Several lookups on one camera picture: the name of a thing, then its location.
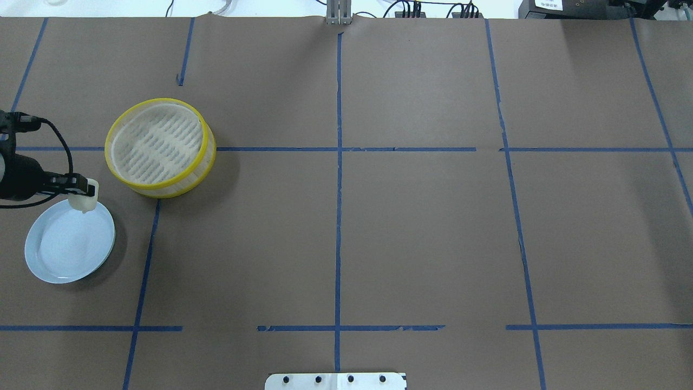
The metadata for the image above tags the white pedestal base plate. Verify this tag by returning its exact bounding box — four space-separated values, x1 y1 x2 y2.
264 372 408 389

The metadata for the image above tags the yellow plastic steamer basket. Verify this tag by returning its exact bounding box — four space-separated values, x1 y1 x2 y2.
104 98 217 198

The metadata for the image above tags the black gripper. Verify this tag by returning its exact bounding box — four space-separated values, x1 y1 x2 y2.
1 154 96 202

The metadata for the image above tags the black usb hub right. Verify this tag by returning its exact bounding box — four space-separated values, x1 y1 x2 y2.
449 8 483 19

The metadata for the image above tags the black computer box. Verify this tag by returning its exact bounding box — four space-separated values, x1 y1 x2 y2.
518 1 666 20

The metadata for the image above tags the black usb hub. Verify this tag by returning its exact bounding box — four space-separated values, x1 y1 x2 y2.
394 8 427 19
449 8 483 19

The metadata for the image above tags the light blue plate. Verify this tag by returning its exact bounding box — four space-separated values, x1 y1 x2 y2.
24 200 116 284

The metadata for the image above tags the brown paper table cover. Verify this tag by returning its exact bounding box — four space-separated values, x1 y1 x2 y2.
2 15 691 389

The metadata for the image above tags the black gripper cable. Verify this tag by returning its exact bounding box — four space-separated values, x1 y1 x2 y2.
0 117 74 209

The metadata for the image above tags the black usb hub left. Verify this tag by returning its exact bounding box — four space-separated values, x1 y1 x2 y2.
394 8 427 19

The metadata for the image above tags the aluminium frame post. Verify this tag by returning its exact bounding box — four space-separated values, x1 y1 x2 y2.
322 0 353 25

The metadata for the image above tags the white steamed bun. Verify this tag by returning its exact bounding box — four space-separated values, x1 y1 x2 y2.
67 178 100 214

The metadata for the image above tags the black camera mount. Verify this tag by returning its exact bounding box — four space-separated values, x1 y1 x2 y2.
1 111 42 155

